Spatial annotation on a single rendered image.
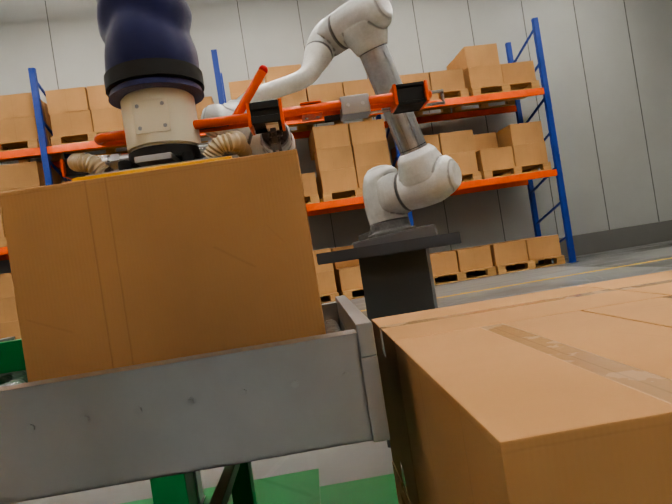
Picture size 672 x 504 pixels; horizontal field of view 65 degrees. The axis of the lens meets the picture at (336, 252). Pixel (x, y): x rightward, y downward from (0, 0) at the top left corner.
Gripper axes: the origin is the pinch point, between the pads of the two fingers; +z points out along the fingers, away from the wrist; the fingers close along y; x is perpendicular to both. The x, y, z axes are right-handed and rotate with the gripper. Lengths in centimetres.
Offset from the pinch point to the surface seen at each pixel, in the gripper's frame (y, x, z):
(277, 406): 60, 6, 36
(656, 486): 60, -32, 81
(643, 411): 54, -32, 80
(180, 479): 69, 24, 36
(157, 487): 70, 28, 36
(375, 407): 63, -11, 37
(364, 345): 52, -11, 36
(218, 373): 52, 15, 36
